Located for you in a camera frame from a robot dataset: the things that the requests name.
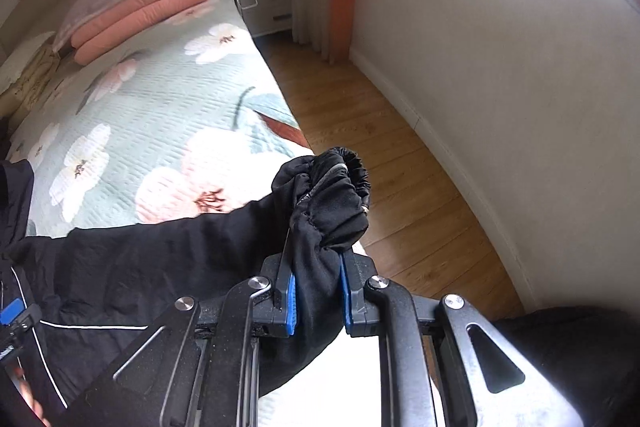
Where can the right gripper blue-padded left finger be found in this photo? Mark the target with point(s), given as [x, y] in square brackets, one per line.
[268, 300]

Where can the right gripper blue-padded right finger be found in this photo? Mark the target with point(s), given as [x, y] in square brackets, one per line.
[361, 316]

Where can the black hooded jacket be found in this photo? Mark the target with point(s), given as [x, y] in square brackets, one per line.
[97, 288]

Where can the person's left hand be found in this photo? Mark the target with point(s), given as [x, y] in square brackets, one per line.
[26, 392]

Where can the green floral quilted bedspread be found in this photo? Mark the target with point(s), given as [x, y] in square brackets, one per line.
[182, 119]

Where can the beige crumpled cloth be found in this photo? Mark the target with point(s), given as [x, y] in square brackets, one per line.
[29, 64]

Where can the white nightstand with drawers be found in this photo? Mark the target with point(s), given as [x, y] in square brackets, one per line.
[265, 4]

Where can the salmon pink folded blanket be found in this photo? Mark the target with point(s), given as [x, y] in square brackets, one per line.
[127, 18]

